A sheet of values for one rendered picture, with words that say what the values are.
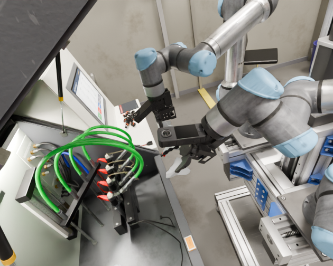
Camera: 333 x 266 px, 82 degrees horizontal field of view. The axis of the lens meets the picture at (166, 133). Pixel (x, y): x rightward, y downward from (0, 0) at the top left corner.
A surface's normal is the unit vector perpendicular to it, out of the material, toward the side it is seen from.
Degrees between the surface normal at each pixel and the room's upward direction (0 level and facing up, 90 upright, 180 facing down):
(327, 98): 66
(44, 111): 90
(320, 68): 90
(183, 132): 15
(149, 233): 0
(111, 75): 90
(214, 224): 0
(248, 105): 76
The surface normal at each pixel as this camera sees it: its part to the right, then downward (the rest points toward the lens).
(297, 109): 0.13, -0.58
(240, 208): -0.21, -0.75
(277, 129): -0.36, 0.38
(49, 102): 0.29, 0.57
